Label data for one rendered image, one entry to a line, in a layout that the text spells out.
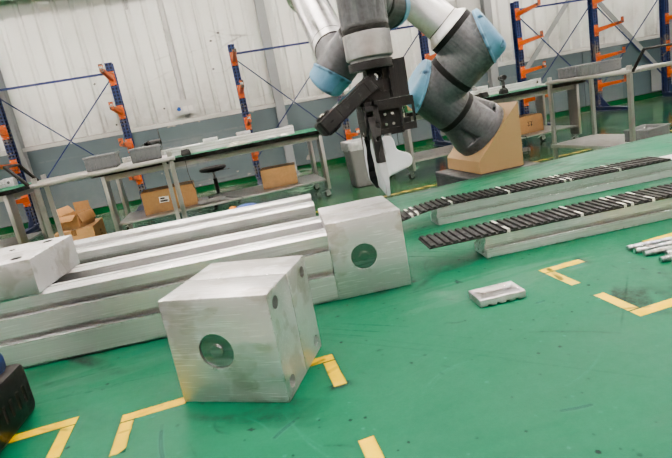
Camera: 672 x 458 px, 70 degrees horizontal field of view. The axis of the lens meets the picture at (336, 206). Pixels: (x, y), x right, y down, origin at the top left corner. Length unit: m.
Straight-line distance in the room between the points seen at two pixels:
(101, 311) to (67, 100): 7.95
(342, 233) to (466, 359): 0.21
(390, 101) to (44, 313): 0.54
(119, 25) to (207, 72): 1.43
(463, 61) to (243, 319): 0.89
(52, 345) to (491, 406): 0.47
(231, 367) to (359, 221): 0.23
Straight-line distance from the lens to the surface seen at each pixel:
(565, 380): 0.41
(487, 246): 0.65
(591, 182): 0.93
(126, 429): 0.46
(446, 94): 1.18
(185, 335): 0.43
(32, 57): 8.72
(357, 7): 0.77
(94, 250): 0.80
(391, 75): 0.78
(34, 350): 0.66
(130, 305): 0.60
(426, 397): 0.40
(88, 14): 8.57
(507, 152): 1.25
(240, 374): 0.42
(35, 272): 0.62
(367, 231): 0.56
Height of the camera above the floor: 1.00
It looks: 12 degrees down
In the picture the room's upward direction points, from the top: 10 degrees counter-clockwise
